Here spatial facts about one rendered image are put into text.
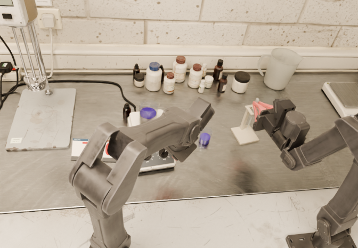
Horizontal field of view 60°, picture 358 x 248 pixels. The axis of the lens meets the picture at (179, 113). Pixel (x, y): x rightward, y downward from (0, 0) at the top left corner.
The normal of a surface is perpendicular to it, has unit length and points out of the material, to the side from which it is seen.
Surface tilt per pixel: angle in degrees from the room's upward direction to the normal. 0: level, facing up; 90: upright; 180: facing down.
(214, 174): 0
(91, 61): 90
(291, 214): 0
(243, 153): 0
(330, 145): 91
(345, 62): 90
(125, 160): 39
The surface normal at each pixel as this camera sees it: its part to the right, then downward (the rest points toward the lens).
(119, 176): -0.28, -0.22
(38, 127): 0.11, -0.71
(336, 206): -0.91, 0.03
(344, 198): -0.89, 0.24
